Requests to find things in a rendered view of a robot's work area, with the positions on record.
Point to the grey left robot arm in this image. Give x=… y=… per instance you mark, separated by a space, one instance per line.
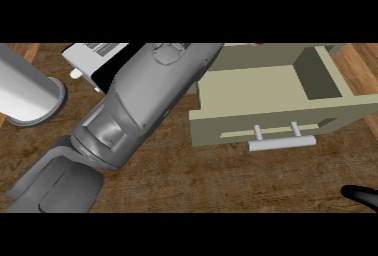
x=142 y=86

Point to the beige open drawer box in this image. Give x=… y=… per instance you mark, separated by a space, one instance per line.
x=245 y=90

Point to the beige drawer front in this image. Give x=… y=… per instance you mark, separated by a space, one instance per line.
x=222 y=128

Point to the beige cabinet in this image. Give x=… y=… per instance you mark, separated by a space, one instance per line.
x=256 y=56

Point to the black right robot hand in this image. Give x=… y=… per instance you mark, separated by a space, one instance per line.
x=363 y=196

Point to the grey cylindrical container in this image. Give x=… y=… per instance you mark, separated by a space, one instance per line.
x=22 y=90

